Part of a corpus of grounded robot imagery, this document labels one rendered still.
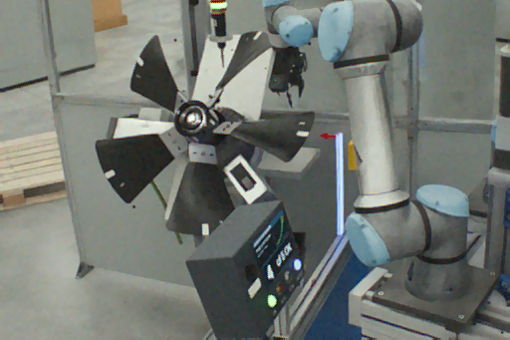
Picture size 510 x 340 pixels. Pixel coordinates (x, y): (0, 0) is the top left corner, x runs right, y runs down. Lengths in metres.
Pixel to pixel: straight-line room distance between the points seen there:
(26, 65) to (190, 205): 5.72
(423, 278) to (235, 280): 0.43
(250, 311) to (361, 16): 0.61
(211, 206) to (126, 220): 1.43
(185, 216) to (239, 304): 0.77
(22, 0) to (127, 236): 4.46
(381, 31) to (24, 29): 6.44
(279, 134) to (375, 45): 0.76
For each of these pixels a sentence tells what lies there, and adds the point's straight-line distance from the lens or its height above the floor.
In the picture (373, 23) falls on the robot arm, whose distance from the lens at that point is 1.41.
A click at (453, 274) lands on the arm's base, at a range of 1.55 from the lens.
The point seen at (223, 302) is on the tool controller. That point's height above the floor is 1.15.
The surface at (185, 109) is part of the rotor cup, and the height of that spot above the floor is 1.24.
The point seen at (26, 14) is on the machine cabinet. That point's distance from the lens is 7.64.
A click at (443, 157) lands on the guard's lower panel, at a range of 2.79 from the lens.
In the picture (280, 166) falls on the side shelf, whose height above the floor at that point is 0.86.
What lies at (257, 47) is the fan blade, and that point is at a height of 1.40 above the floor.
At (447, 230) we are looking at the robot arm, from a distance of 1.49.
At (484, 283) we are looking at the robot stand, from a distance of 1.64.
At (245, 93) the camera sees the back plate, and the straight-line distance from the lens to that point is 2.47.
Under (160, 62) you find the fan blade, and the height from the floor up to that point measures 1.35.
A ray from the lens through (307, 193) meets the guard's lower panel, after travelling 3.00.
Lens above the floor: 1.91
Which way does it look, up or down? 18 degrees down
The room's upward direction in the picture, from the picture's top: 4 degrees counter-clockwise
